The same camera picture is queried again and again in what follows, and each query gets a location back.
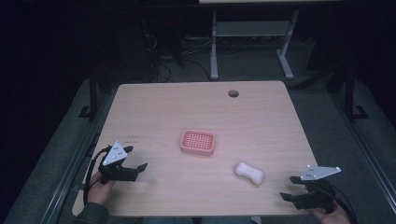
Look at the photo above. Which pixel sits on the white soap bar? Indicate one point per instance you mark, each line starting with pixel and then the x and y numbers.
pixel 249 173

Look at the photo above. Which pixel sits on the pink soap dish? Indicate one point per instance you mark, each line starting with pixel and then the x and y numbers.
pixel 198 142

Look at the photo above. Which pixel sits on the black metal stand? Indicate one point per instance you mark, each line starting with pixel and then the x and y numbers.
pixel 350 93
pixel 92 96

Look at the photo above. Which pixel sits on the white metal table frame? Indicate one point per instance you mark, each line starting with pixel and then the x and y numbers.
pixel 252 28

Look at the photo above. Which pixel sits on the person's left hand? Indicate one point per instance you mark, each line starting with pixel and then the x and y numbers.
pixel 99 192

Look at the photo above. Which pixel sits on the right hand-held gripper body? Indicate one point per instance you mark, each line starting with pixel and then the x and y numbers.
pixel 317 193

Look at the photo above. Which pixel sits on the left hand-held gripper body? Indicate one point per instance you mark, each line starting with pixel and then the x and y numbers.
pixel 115 154

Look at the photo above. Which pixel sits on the person's right hand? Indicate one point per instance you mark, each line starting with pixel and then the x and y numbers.
pixel 331 217

